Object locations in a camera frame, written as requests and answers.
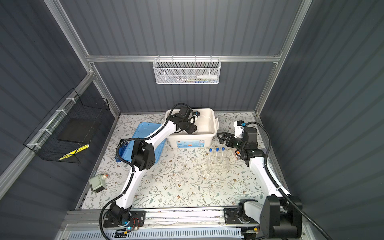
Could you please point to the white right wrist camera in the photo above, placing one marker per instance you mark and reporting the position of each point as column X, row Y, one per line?
column 239, row 128

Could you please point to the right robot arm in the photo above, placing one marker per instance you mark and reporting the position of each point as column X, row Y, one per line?
column 280, row 215

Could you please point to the black pad in basket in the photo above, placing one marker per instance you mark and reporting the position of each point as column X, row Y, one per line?
column 79, row 131

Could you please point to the white plastic storage bin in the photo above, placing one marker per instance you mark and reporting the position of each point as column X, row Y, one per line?
column 207, row 128

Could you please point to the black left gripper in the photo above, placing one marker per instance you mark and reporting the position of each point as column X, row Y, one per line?
column 191, row 129

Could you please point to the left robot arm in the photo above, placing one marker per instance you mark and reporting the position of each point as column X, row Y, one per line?
column 143, row 158

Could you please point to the white bottle in basket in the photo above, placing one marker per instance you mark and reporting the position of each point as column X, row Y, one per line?
column 208, row 77

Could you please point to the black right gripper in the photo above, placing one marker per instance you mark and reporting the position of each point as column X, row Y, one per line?
column 231, row 138

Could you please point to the black wire side basket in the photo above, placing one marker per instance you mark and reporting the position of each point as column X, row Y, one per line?
column 43, row 140

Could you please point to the green tape dispenser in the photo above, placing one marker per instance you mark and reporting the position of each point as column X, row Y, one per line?
column 98, row 183

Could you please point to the white wire wall basket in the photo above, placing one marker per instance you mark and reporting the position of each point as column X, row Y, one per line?
column 185, row 73

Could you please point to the clear test tube rack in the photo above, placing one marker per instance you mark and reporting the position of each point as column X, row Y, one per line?
column 219, row 170

